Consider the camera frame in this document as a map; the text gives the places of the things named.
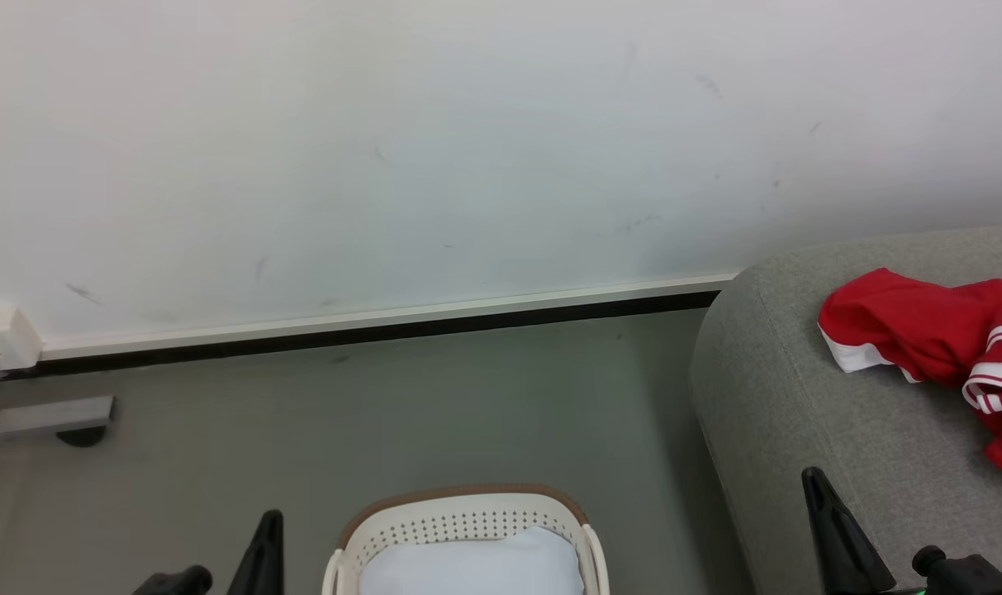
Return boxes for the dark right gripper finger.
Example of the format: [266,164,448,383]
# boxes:
[801,466,897,595]

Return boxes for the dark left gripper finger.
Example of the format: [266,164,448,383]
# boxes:
[226,509,286,595]

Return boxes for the red garment with white trim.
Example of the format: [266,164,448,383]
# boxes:
[817,267,1002,477]

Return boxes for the white perforated laundry basket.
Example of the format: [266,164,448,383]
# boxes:
[321,483,611,595]

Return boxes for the grey fabric sofa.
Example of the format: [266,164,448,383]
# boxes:
[689,223,1002,595]

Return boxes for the white cloth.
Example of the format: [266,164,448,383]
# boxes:
[358,526,586,595]

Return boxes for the black caster foot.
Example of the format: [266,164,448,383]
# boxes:
[55,425,110,449]

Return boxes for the white and black baseboard strip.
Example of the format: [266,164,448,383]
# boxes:
[38,273,741,364]

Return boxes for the grey metal frame bar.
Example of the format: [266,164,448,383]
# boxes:
[0,394,116,440]

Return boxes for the white wall socket box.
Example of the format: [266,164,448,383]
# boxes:
[0,307,45,374]

